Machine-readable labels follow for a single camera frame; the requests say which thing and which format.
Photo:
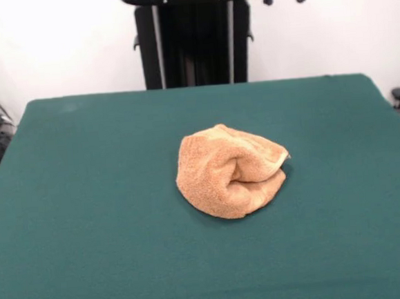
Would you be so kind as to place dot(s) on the orange terry towel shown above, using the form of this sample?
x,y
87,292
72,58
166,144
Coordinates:
x,y
205,176

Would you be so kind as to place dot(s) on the dark green table cloth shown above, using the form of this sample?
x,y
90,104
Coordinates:
x,y
89,234

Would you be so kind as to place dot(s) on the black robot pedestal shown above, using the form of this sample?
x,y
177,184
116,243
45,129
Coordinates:
x,y
195,46

